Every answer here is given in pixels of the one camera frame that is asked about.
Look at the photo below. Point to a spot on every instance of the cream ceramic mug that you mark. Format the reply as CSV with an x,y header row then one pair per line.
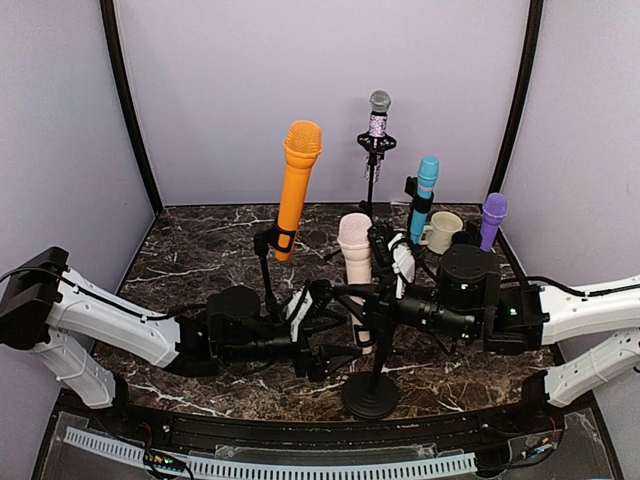
x,y
438,232

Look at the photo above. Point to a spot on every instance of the white slotted cable duct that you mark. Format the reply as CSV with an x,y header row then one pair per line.
x,y
283,466

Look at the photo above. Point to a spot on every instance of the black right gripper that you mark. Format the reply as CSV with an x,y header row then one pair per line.
x,y
382,302

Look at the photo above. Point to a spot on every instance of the black round-base stand, blue mic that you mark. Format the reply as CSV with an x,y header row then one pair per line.
x,y
421,192

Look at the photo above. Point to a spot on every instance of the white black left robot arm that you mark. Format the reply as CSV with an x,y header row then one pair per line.
x,y
46,304

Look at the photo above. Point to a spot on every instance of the black round-base stand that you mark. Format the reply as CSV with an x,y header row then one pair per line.
x,y
473,230
372,395
283,242
421,192

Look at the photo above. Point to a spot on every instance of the dark blue ceramic mug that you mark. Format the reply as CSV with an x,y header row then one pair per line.
x,y
462,238

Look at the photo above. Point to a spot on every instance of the purple microphone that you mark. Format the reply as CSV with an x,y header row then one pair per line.
x,y
494,211

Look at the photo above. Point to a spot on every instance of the orange microphone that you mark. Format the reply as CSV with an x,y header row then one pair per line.
x,y
302,147

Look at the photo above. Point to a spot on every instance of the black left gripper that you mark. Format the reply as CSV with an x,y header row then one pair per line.
x,y
318,366

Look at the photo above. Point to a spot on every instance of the small circuit board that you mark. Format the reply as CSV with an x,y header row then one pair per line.
x,y
160,462

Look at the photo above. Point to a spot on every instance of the light blue microphone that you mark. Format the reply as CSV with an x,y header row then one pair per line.
x,y
429,168

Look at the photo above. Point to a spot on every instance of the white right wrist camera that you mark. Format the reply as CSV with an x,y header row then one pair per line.
x,y
394,261

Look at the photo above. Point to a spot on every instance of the black tripod microphone stand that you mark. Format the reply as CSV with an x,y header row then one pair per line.
x,y
387,143

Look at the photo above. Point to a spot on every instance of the black enclosure frame post right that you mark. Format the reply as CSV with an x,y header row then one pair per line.
x,y
519,97

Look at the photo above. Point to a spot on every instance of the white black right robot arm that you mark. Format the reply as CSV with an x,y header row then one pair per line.
x,y
470,301

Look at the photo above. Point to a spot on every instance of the black round-base stand, purple mic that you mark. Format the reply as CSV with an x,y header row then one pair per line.
x,y
473,230

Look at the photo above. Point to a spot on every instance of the black enclosure frame post left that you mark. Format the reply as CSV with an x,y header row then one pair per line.
x,y
126,101

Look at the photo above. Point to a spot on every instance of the black table edge rail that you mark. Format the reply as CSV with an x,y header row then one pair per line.
x,y
273,409

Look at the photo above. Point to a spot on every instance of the black enclosure frame post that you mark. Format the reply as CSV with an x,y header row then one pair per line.
x,y
126,101
519,97

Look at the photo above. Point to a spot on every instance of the glitter silver microphone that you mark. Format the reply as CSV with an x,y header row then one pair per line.
x,y
380,102

